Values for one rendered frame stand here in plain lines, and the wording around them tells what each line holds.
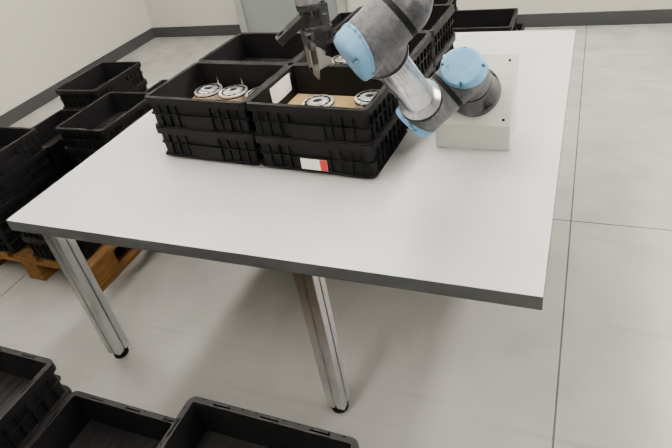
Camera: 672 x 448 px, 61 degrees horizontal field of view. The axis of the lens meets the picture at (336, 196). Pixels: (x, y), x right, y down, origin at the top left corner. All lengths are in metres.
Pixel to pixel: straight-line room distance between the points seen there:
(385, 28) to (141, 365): 1.64
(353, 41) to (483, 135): 0.69
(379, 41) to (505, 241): 0.57
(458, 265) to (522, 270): 0.14
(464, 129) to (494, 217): 0.36
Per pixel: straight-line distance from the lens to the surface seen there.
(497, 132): 1.72
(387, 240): 1.42
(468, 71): 1.53
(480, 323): 2.17
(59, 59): 5.41
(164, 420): 1.49
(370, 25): 1.17
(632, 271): 2.44
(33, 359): 1.65
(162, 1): 6.06
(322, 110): 1.59
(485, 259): 1.36
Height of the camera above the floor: 1.59
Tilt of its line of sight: 34 degrees down
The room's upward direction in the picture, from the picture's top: 11 degrees counter-clockwise
